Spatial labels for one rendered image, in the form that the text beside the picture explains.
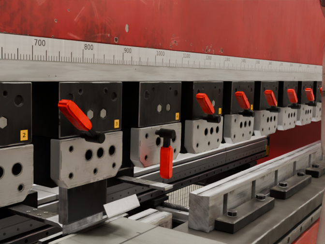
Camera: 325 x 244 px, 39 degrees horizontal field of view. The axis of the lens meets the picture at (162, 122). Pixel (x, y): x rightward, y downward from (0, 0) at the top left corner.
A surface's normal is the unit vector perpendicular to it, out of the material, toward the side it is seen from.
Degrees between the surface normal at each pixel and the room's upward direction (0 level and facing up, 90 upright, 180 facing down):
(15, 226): 90
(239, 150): 90
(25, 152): 90
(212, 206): 90
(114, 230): 0
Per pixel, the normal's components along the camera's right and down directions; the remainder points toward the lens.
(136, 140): -0.55, 0.07
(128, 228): 0.04, -0.99
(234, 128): 0.83, 0.09
